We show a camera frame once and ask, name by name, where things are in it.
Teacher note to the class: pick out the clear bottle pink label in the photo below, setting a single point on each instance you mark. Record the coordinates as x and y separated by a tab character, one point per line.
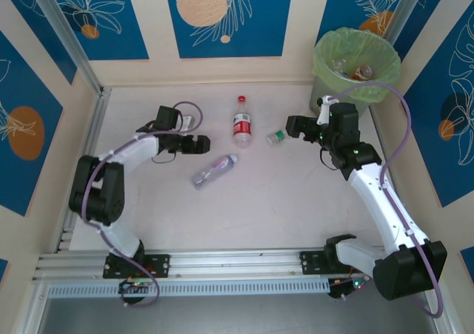
215	170

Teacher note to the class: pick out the red-cap bottle red label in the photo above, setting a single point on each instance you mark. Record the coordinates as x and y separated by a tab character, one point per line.
241	128

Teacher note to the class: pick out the clear plastic bottle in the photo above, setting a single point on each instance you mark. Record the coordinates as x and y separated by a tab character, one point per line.
338	65

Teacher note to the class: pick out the clear bottle green neck label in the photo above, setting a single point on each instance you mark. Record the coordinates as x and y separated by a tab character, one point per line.
276	137

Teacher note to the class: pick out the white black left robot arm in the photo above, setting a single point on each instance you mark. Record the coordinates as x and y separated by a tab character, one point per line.
96	189

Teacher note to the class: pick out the green-lined trash bin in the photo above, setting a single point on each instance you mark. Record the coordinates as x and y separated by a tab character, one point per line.
389	60

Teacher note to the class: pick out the small circuit board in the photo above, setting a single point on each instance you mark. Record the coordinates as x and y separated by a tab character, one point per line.
355	284
137	284

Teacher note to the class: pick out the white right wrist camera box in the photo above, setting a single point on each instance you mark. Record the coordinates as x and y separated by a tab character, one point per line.
323	112

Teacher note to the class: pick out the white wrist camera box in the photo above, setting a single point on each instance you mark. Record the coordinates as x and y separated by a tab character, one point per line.
323	112
189	121

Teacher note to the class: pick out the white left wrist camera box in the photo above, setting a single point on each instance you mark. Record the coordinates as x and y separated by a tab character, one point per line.
189	121

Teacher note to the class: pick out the aluminium side rail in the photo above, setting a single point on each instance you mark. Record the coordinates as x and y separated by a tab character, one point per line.
376	130
97	119

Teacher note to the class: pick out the aluminium mounting rail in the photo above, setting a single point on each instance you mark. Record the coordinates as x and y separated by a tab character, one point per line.
237	260

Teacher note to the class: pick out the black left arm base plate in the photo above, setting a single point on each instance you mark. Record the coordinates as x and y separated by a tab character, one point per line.
159	265

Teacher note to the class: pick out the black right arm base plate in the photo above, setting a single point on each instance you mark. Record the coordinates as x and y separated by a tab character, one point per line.
311	263

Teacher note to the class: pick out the aluminium frame post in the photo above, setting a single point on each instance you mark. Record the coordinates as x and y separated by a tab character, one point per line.
71	41
413	0

